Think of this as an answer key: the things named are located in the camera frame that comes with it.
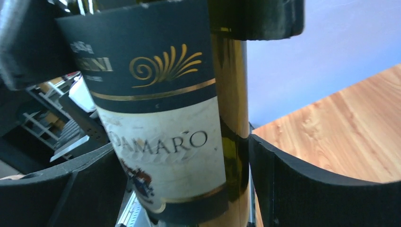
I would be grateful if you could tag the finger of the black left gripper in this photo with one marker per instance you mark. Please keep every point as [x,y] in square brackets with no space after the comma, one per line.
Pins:
[257,19]
[32,47]

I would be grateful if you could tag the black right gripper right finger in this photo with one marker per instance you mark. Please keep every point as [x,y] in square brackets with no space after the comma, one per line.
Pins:
[294,193]

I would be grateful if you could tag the dark bottle white label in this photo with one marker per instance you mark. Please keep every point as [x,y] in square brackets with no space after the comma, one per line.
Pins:
[168,80]

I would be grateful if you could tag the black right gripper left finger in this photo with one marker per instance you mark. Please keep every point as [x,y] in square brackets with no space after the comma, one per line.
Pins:
[86,191]

